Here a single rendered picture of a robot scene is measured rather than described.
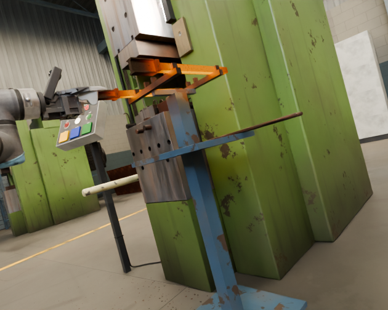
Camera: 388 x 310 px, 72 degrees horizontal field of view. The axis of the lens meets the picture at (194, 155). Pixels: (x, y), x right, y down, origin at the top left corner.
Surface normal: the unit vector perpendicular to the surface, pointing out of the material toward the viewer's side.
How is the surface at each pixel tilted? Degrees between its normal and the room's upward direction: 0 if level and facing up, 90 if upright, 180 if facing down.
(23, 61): 90
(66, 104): 90
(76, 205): 90
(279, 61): 90
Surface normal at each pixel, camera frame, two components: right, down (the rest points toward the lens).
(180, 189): -0.69, 0.19
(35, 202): 0.64, -0.17
